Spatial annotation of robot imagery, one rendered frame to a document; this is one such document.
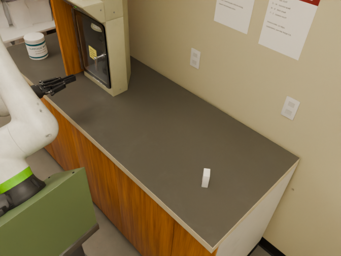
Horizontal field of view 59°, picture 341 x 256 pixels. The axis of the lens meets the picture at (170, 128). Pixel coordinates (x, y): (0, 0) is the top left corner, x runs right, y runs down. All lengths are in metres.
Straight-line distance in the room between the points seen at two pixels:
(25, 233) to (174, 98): 1.17
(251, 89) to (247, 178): 0.48
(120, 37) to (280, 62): 0.85
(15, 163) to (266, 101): 1.19
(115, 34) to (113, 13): 0.11
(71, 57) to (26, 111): 1.03
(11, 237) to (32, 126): 0.34
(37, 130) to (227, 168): 0.87
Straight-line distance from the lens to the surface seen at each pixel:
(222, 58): 1.73
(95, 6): 1.61
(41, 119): 1.10
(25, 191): 1.14
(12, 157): 1.14
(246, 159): 1.58
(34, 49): 2.34
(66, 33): 2.02
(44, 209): 1.05
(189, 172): 1.46
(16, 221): 1.01
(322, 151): 1.65
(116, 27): 1.72
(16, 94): 1.13
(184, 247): 1.54
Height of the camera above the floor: 2.06
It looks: 42 degrees down
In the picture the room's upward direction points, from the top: 3 degrees clockwise
